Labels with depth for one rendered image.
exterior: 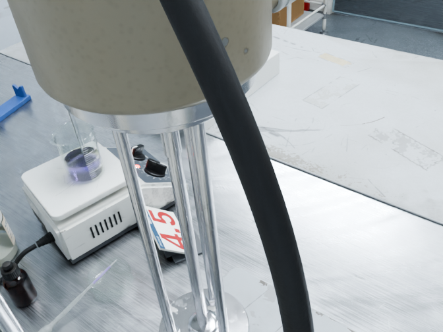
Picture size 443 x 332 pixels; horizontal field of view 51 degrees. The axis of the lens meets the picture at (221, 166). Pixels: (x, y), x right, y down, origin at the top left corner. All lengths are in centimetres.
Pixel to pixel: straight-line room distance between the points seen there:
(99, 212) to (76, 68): 47
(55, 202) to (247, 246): 26
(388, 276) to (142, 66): 51
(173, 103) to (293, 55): 94
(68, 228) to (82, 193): 5
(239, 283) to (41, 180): 30
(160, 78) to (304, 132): 68
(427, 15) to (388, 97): 263
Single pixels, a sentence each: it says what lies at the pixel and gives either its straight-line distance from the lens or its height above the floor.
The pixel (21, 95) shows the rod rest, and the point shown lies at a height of 91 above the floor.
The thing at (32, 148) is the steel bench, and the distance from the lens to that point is 91.
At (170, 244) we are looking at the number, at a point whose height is 93.
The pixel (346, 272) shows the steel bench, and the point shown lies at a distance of 61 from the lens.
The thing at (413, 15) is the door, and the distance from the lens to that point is 359.
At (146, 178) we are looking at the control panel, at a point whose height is 96.
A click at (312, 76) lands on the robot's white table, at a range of 101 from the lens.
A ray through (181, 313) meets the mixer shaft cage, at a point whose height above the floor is 107.
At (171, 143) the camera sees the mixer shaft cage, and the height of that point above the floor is 125.
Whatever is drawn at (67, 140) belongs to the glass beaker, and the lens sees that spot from 65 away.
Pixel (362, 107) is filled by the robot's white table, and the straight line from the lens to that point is 92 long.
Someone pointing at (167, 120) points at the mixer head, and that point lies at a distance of 18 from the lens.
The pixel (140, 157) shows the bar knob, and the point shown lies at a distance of 73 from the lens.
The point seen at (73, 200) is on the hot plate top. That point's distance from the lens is 62.
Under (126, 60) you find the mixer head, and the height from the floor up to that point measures 131.
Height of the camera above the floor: 138
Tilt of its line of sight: 39 degrees down
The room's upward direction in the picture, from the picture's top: 5 degrees counter-clockwise
